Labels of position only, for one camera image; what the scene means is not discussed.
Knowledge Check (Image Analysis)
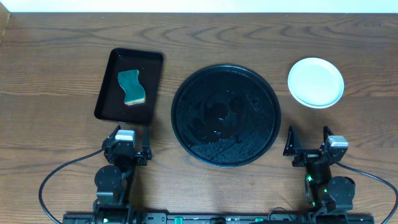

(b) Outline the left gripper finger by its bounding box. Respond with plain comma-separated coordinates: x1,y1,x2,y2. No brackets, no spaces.
108,125,121,140
141,126,151,154

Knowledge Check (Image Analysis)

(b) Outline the green and yellow scrub sponge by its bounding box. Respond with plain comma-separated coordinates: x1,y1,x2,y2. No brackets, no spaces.
118,70,146,105

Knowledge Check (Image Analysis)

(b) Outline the left black cable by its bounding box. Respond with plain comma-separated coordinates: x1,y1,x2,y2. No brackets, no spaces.
38,147,106,224

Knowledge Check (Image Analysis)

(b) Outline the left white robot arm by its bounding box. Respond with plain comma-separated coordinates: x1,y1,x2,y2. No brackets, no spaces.
89,126,152,224

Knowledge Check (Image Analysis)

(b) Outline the black rectangular tray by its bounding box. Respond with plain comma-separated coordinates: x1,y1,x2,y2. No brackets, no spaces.
94,48,164,125

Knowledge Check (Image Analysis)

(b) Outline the pale green plate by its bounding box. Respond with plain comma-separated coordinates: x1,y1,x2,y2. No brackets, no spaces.
287,57,345,109

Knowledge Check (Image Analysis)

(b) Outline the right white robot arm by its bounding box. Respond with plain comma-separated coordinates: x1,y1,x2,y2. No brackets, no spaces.
283,126,356,223

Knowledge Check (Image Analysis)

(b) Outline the round black tray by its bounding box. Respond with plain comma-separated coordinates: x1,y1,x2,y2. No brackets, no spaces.
171,64,282,167

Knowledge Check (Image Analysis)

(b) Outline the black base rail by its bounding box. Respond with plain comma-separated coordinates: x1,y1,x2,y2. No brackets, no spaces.
62,213,374,224

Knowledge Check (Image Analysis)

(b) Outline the black cable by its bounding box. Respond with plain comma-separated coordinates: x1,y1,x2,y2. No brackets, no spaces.
38,147,106,224
334,160,398,224

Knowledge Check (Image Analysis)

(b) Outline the right black cable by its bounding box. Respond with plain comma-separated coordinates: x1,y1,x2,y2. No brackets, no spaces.
334,160,398,224

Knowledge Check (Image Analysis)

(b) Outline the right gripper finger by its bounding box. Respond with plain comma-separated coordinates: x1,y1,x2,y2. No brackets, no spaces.
323,126,333,146
283,126,302,156

